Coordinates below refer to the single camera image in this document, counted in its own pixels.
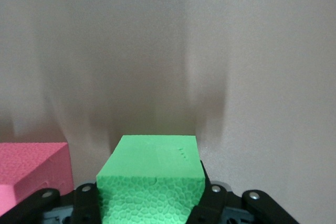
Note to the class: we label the green foam cube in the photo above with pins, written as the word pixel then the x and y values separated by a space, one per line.
pixel 152 176

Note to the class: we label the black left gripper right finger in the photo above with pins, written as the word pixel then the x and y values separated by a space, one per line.
pixel 210 197

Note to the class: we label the red foam cube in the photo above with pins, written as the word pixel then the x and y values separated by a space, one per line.
pixel 31 169

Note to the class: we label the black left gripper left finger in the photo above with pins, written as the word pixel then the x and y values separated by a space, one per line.
pixel 86 203

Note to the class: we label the brown table mat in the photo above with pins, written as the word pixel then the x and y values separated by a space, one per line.
pixel 168 51

